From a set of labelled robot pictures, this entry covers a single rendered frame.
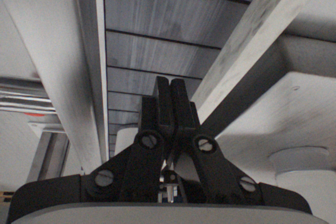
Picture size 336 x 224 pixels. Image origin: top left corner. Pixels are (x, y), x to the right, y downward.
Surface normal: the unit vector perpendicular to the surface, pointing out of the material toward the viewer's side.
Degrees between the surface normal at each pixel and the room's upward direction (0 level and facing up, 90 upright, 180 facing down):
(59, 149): 90
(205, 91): 90
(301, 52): 90
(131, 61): 0
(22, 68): 0
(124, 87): 0
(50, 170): 90
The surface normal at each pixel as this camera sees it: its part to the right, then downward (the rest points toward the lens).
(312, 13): 0.00, 0.86
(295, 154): -0.57, -0.43
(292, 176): -0.76, -0.33
